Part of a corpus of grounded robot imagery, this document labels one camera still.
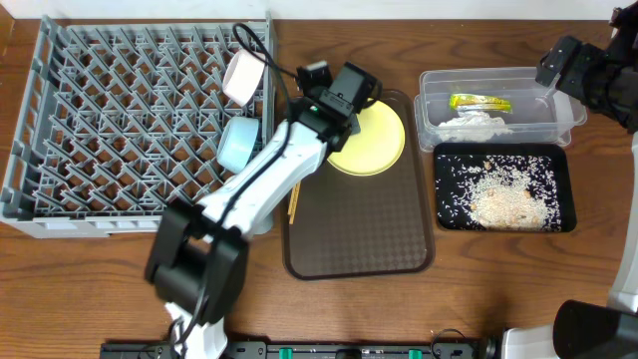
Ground black rectangular tray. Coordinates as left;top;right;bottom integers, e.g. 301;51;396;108
434;144;577;232

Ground dark brown serving tray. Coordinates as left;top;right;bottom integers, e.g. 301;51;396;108
282;90;436;280

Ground white paper napkin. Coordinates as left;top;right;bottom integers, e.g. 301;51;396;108
438;111;511;143

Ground rice food scraps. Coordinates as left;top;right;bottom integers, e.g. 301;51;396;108
435;155;562;232

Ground green snack wrapper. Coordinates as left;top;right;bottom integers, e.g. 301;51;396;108
449;94;512;113

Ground grey plastic dishwasher rack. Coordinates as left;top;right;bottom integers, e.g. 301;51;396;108
1;17;275;238

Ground yellow round plate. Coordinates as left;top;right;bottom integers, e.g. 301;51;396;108
328;102;406;177

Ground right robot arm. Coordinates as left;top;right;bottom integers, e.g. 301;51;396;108
482;5;637;358

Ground light blue bowl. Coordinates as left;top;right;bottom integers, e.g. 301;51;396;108
217;116;259;174

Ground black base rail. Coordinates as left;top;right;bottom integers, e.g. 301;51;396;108
99;339;501;359

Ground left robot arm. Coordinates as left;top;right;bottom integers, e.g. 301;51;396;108
145;62;383;358

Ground pink bowl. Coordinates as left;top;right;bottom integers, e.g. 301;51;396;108
222;49;265;107

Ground clear plastic waste bin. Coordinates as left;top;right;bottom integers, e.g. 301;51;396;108
414;67;587;153

